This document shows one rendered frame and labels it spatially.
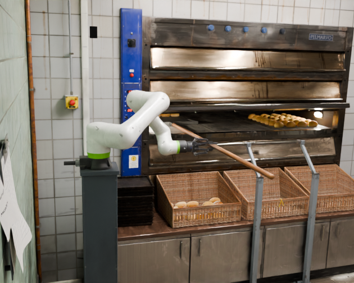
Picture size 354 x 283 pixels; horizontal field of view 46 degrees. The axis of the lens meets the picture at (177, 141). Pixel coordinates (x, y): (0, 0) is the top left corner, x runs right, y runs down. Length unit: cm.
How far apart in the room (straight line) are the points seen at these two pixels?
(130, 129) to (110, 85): 112
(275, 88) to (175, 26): 104
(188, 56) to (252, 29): 60
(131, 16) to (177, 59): 49
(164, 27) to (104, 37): 47
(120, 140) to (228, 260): 155
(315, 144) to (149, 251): 189
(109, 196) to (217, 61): 164
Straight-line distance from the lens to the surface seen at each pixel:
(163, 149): 282
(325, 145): 415
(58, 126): 327
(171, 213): 311
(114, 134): 219
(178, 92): 340
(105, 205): 234
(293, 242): 356
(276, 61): 374
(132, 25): 327
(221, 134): 359
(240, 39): 360
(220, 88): 353
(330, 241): 377
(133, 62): 326
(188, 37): 343
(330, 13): 404
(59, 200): 342
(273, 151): 384
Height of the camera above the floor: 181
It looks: 12 degrees down
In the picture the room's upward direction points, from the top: 1 degrees clockwise
